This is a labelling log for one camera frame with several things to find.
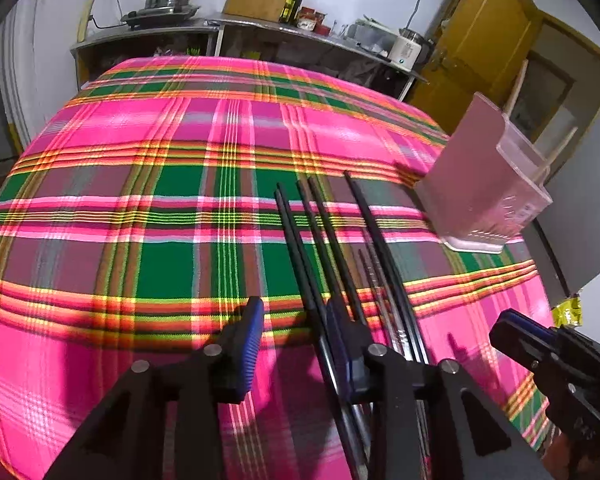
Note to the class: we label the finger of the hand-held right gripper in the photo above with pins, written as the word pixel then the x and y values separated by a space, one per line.
pixel 575 400
pixel 522 332

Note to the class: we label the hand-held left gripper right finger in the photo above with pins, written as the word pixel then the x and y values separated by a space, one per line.
pixel 342 365

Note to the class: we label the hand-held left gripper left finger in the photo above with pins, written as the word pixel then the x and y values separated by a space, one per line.
pixel 250 345

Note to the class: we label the silver metal chopstick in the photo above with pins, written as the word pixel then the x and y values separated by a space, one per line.
pixel 377 292
pixel 386 292

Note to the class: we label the black chopstick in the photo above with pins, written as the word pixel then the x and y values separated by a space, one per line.
pixel 386 260
pixel 325 255
pixel 294 250
pixel 341 256
pixel 377 260
pixel 303 255

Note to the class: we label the pink plastic utensil holder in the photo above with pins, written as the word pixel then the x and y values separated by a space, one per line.
pixel 472 185

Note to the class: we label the yellow snack packet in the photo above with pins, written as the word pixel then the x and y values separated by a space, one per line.
pixel 567 311

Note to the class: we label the grey board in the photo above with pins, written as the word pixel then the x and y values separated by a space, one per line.
pixel 580 210

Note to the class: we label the pink plaid tablecloth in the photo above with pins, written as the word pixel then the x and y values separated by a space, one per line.
pixel 145 210

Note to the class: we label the wooden chopstick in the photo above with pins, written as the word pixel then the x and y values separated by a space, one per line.
pixel 557 152

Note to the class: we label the yellow wooden door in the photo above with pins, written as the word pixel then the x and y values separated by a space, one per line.
pixel 475 45

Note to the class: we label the white electric kettle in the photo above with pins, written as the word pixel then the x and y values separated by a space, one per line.
pixel 407 50

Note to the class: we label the steel kitchen table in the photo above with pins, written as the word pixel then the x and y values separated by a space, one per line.
pixel 300 42

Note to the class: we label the low metal shelf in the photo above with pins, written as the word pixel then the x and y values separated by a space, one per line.
pixel 140 45

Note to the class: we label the dark oil bottle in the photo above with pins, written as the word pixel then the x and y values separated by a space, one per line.
pixel 292 7

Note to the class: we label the black induction cooker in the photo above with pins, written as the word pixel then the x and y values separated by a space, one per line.
pixel 160 16

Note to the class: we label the yellow power strip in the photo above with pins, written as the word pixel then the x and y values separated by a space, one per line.
pixel 85 20

